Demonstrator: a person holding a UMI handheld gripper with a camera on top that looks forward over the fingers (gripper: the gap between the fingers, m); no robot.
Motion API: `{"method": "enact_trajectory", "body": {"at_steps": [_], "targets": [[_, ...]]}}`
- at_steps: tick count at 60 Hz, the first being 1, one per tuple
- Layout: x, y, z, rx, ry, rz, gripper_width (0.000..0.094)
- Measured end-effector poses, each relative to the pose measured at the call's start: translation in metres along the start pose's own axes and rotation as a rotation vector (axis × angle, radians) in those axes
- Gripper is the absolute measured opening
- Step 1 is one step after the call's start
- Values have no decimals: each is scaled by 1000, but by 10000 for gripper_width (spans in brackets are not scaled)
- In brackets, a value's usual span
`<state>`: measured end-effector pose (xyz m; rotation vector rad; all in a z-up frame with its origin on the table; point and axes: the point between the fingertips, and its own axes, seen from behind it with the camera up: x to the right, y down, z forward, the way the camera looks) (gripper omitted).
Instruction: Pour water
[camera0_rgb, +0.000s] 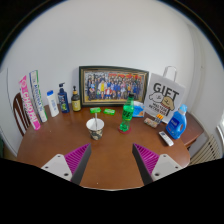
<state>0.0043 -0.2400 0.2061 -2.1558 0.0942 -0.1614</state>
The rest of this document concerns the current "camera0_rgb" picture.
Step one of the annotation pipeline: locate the small floral box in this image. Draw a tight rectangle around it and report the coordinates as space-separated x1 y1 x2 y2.
143 117 158 129

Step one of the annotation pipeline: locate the white paper gift bag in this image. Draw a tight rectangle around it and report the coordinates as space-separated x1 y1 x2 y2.
143 65 186 124

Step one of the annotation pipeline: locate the pink shuttlecock tube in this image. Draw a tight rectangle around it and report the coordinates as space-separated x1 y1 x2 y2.
18 75 42 131

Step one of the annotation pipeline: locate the puzzle cube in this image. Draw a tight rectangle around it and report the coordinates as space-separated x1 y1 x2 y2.
153 113 165 124

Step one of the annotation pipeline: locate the white refrigerator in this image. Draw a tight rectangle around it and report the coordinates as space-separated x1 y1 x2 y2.
0 68 18 156

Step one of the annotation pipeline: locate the blue detergent bottle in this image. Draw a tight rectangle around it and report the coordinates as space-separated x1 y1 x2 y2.
165 104 189 140

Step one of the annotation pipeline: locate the white remote control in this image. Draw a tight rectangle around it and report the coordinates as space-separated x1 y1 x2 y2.
158 130 175 147

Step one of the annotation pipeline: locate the amber pump bottle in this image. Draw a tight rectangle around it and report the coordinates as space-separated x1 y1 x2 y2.
70 85 82 112

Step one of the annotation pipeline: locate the floral patterned paper cup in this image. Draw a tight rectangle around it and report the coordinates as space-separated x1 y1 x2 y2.
85 117 105 141

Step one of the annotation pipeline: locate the small green packet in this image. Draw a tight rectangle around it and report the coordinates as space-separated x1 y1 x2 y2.
103 108 116 116
89 106 102 114

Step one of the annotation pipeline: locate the white radiator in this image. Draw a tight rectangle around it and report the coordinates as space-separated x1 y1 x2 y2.
189 133 223 166

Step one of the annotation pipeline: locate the green plastic drink bottle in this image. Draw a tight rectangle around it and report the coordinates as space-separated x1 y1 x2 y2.
119 93 136 133

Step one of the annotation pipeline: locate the framed group photo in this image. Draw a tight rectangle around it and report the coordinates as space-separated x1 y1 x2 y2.
78 65 150 107

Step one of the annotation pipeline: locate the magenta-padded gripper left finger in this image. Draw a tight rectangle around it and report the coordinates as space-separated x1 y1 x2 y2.
40 143 92 186

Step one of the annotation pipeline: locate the white bottle with blue cap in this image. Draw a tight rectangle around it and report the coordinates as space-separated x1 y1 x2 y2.
46 89 60 118

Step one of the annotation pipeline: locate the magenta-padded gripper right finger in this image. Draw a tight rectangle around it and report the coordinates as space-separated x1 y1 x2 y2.
132 143 184 186

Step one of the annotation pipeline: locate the blue pump bottle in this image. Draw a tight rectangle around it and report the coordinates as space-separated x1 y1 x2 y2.
57 82 70 114

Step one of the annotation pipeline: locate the brown wooden chair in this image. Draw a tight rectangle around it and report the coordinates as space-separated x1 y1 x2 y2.
12 92 33 137

